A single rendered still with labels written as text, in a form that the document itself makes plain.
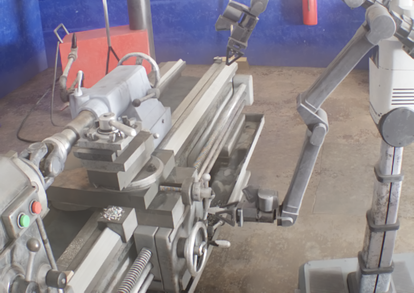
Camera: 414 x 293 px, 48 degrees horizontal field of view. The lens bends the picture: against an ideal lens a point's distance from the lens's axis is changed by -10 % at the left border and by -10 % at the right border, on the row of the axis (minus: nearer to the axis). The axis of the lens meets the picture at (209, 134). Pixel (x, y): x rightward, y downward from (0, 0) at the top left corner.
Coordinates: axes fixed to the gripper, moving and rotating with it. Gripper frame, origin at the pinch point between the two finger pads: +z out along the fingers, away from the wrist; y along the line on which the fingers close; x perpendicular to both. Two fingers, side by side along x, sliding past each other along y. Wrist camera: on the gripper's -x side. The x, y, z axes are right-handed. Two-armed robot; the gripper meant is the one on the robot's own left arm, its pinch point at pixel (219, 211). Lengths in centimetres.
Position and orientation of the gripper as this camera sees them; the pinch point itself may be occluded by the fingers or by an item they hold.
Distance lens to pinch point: 182.6
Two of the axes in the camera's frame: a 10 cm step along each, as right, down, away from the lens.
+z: -9.6, -0.5, 2.6
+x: 0.2, 9.7, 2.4
